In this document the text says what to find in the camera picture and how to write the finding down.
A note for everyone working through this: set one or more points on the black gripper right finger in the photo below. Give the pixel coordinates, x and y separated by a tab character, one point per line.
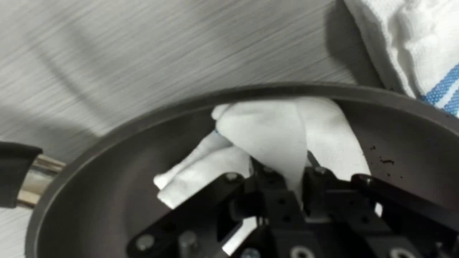
382	215

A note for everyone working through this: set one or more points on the black frying pan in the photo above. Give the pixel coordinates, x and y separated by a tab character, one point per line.
120	176

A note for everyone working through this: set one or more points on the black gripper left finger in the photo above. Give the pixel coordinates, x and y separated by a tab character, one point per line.
201	215

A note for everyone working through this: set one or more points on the white towel with blue stripes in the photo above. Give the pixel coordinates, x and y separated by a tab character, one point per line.
277	129
421	43

